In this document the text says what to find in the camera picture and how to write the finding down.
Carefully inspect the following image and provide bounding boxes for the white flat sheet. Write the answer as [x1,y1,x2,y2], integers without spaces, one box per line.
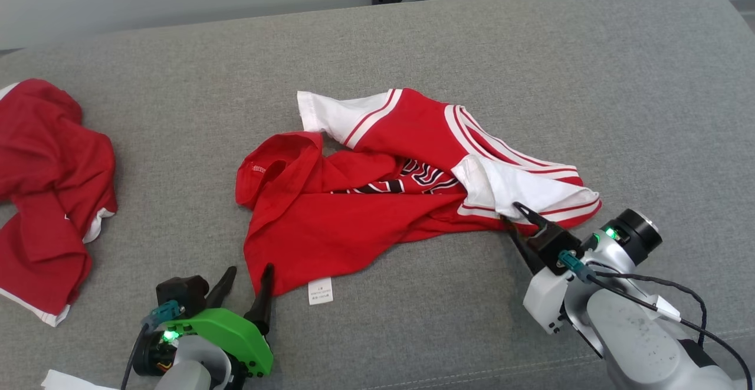
[40,369,104,390]

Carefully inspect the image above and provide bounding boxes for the red jersey with white sleeves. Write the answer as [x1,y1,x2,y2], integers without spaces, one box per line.
[235,88,603,307]

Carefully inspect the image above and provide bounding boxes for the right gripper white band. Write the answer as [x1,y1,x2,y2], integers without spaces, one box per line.
[501,202,576,335]

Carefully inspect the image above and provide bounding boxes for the red shorts with white hem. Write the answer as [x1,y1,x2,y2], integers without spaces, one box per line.
[0,78,118,327]

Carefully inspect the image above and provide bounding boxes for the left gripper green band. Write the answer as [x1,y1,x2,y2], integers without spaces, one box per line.
[158,263,275,378]

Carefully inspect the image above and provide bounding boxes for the grey fabric sofa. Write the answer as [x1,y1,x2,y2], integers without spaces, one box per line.
[0,0,755,390]

